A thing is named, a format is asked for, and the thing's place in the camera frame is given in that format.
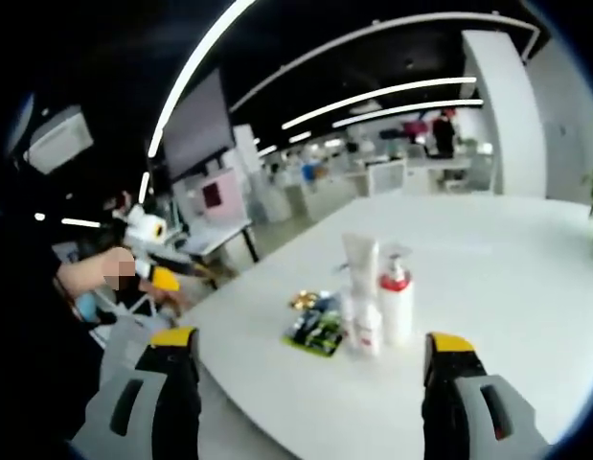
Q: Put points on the white skincare tube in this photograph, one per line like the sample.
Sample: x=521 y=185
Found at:
x=360 y=268

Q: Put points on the grey mesh office chair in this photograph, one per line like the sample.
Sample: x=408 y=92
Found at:
x=123 y=345

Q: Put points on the long curved ceiling light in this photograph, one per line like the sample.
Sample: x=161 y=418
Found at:
x=195 y=53

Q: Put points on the pink board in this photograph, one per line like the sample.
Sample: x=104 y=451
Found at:
x=231 y=196

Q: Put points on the gold snack packet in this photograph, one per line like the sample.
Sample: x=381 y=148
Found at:
x=303 y=299

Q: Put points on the white pump bottle red collar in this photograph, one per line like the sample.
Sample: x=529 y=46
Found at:
x=396 y=311

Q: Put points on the green black snack packet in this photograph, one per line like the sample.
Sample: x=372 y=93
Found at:
x=315 y=335

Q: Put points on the large dark screen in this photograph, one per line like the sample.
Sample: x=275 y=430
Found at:
x=200 y=124

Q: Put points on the black-legged side table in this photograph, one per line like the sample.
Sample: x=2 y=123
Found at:
x=214 y=237

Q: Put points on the blue white small packet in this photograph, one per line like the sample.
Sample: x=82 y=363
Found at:
x=328 y=302

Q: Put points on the person's left hand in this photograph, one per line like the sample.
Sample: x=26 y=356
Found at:
x=87 y=275

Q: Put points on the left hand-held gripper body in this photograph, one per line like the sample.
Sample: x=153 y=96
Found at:
x=143 y=230

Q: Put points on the ceiling light strip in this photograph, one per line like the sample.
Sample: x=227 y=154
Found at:
x=406 y=108
x=372 y=94

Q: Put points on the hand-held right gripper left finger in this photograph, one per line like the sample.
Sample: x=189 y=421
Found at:
x=181 y=407

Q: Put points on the small skincare bottle red label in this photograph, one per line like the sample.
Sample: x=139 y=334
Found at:
x=368 y=330

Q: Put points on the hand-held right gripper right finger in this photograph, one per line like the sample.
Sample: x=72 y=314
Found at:
x=444 y=407

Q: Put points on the ceiling air conditioner unit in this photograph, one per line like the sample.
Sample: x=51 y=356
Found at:
x=59 y=139

